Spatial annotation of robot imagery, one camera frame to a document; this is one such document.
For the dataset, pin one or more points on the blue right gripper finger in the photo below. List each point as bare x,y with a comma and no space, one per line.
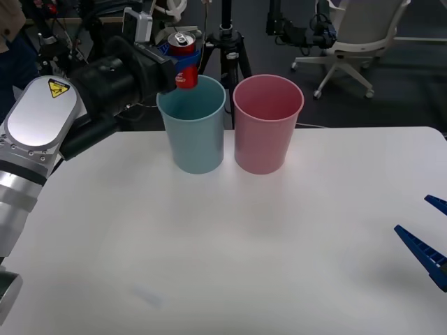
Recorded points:
438,202
422,249

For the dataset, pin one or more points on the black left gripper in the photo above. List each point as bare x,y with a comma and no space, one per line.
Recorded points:
155,73

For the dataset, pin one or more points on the red drink can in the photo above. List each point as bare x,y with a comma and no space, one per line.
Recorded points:
186,78

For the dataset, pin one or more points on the silver and black left arm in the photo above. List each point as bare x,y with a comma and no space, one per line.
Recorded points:
38,118

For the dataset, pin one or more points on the white office chair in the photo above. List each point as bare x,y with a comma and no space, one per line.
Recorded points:
352,38
176,8

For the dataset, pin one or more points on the pale blue plastic bin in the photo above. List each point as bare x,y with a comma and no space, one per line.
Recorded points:
195,139

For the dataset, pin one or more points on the wooden edged desk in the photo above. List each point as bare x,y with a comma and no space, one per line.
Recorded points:
70,17

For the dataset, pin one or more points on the pink plastic bin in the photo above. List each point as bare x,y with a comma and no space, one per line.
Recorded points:
263,139

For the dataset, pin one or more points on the person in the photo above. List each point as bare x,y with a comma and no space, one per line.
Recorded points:
10,70

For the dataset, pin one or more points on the black camera tripod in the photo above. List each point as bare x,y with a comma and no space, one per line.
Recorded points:
228,45

